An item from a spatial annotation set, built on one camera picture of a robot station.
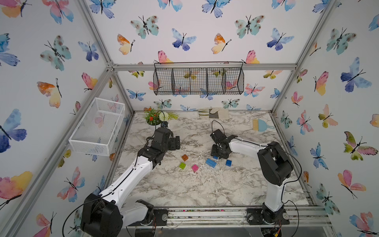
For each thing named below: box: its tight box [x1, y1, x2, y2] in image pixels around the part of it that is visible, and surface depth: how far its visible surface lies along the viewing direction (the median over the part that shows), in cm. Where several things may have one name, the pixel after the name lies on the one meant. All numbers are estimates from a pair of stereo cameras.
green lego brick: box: [179, 162, 187, 170], surface depth 93 cm
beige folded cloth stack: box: [197, 107, 229, 119], surface depth 123 cm
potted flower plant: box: [142, 106, 180, 128], surface depth 100 cm
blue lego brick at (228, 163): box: [225, 159, 233, 167], surface depth 93 cm
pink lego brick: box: [191, 164, 199, 174], surface depth 92 cm
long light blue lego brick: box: [205, 158, 218, 169], surface depth 95 cm
